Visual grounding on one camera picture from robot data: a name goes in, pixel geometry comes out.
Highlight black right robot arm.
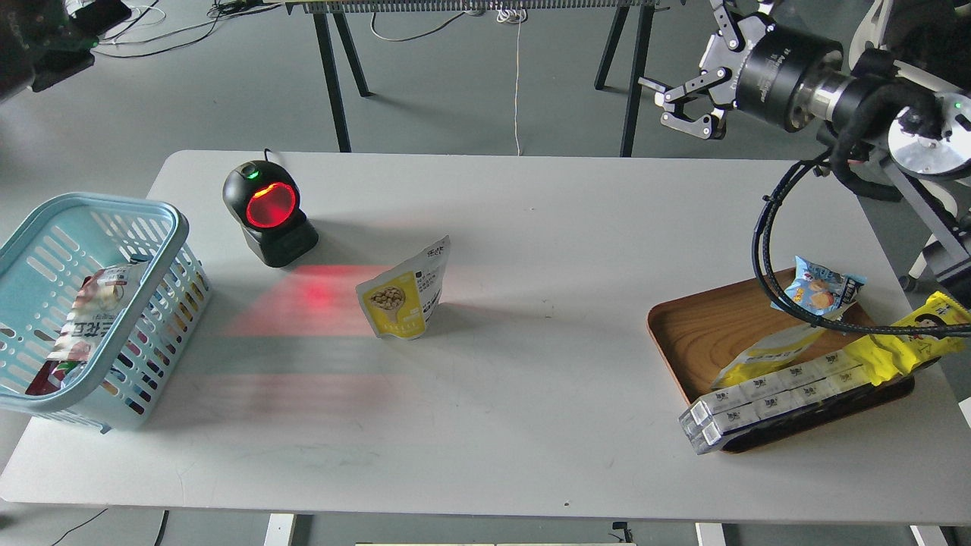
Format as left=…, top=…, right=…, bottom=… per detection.
left=639, top=1, right=969, bottom=297

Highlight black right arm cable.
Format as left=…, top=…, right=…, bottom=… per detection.
left=751, top=148, right=971, bottom=339

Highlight brown wooden tray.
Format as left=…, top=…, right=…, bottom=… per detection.
left=646, top=279, right=915, bottom=453

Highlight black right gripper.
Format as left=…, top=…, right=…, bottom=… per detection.
left=638, top=1, right=843, bottom=140

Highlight yellow cartoon face snack bag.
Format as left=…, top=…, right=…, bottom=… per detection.
left=842, top=291, right=970, bottom=386

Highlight white hanging cord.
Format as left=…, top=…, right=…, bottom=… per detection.
left=496, top=8, right=528, bottom=156

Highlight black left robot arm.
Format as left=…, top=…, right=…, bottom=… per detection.
left=1, top=1, right=132, bottom=102

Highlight blue chip snack bag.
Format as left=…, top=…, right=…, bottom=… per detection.
left=784, top=256, right=868, bottom=319

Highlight black trestle table legs left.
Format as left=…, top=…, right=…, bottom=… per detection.
left=310, top=4, right=372, bottom=153

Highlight black trestle table legs right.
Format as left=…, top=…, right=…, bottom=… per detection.
left=593, top=4, right=655, bottom=158

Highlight red white snack bag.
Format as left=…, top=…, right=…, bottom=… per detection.
left=27, top=256, right=149, bottom=395

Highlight yellow white flat snack pouch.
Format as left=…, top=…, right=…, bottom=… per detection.
left=710, top=324, right=826, bottom=391

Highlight black barcode scanner red window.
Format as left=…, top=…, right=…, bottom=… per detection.
left=222, top=148, right=319, bottom=268

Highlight yellow white bean snack pouch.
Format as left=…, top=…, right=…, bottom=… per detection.
left=355, top=235, right=451, bottom=340

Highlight light blue plastic basket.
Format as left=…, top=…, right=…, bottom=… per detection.
left=1, top=193, right=209, bottom=432

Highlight black trestle table legs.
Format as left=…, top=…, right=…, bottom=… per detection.
left=593, top=4, right=655, bottom=158
left=310, top=4, right=372, bottom=153

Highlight clear box of white packets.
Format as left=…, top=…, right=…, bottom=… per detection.
left=677, top=350, right=872, bottom=455

